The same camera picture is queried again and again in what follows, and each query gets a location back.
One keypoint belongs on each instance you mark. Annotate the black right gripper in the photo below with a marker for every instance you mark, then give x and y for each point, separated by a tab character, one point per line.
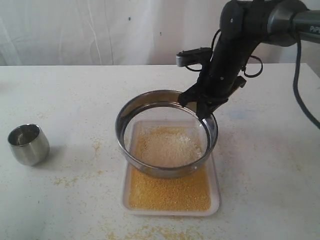
230	54

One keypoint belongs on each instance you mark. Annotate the round steel mesh sieve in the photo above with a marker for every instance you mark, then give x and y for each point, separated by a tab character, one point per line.
162	105

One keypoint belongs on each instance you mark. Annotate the yellow millet grains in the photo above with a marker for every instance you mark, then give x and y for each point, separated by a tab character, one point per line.
167	146

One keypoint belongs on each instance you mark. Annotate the stainless steel cup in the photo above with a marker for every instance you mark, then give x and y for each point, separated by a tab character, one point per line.
29	145

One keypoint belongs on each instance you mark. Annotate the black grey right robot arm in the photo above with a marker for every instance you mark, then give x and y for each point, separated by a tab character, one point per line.
243	26

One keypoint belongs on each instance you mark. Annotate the white rectangular plastic tray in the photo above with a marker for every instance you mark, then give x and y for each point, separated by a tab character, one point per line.
130	140

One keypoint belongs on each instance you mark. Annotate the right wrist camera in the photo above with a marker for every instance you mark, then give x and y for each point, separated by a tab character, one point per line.
200	55

